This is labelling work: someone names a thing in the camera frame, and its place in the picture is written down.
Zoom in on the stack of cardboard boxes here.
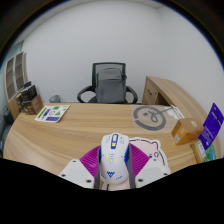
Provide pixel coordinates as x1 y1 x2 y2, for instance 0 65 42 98
15 84 44 116

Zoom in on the grey backpack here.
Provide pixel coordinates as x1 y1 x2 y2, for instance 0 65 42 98
94 68 128 104

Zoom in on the wooden side desk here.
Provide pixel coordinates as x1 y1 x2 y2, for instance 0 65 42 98
141 75 204 118

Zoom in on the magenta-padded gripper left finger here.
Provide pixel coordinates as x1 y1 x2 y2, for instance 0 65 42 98
59 145 101 189

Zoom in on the black mesh office chair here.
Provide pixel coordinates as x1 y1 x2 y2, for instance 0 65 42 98
76 62 139 104

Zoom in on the sheet with grey ring print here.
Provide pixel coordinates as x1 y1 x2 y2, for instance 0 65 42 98
132 104 185 131

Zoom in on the wooden shelf cabinet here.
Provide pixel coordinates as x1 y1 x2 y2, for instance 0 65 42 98
3 51 29 119

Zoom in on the brown cardboard box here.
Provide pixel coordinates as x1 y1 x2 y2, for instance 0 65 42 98
170 117 204 146

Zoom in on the white sheet with green print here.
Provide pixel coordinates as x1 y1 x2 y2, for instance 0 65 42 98
34 104 71 124

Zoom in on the small beige box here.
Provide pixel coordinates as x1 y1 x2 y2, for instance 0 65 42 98
189 139 208 164

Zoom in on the purple sign card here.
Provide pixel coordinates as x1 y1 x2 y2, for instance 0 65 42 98
202 102 224 151

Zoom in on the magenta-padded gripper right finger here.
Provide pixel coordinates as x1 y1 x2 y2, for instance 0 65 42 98
128 143 172 189

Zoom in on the pink cloud-shaped mouse pad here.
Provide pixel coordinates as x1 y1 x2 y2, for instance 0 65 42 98
105 137 164 191

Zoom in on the white and blue computer mouse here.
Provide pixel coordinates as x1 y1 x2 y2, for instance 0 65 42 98
99 132 130 185

